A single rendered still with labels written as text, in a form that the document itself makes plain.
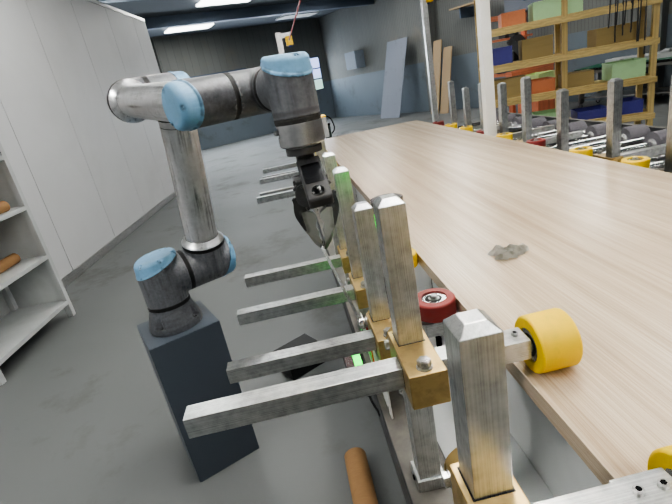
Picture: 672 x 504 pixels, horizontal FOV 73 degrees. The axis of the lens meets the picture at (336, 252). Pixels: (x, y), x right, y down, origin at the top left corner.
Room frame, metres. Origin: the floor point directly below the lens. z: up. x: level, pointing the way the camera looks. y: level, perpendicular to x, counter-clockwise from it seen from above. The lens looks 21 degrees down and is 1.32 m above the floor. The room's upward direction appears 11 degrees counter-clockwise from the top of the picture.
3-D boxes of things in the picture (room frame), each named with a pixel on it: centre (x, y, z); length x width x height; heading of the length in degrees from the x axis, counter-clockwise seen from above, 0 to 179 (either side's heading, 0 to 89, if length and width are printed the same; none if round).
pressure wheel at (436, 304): (0.76, -0.17, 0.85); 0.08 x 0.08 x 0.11
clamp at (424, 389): (0.53, -0.08, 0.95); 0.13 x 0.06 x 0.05; 3
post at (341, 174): (1.05, -0.05, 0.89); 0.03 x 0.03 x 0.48; 3
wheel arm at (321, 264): (1.25, 0.06, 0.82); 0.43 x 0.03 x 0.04; 93
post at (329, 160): (1.30, -0.03, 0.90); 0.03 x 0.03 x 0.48; 3
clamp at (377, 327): (0.78, -0.07, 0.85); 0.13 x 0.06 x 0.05; 3
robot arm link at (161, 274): (1.52, 0.62, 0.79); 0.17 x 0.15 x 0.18; 123
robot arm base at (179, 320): (1.51, 0.63, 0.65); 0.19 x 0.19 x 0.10
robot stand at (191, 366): (1.51, 0.63, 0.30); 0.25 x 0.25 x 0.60; 29
